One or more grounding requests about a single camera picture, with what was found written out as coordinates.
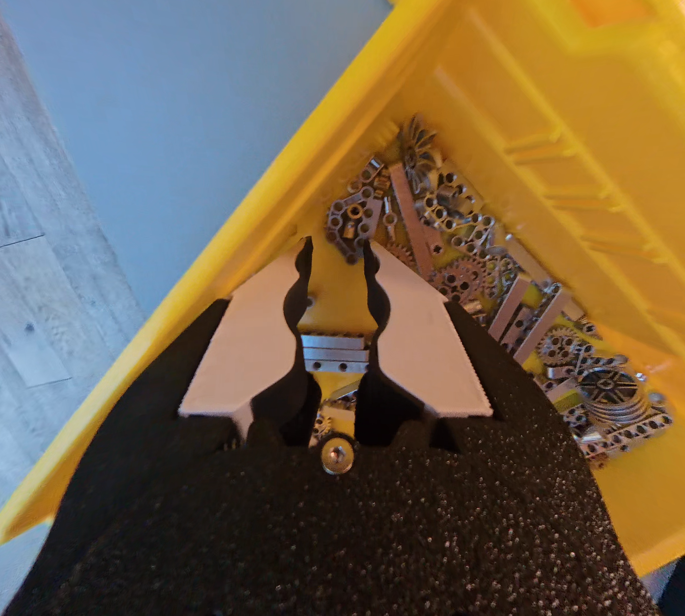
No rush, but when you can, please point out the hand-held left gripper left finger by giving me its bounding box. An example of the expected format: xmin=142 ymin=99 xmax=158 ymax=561
xmin=178 ymin=236 xmax=323 ymax=447

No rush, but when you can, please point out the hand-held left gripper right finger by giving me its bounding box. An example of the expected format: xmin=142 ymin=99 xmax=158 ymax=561
xmin=354 ymin=240 xmax=494 ymax=447

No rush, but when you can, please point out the pile of grey beams gears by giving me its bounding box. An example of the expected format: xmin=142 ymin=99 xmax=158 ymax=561
xmin=300 ymin=113 xmax=675 ymax=469

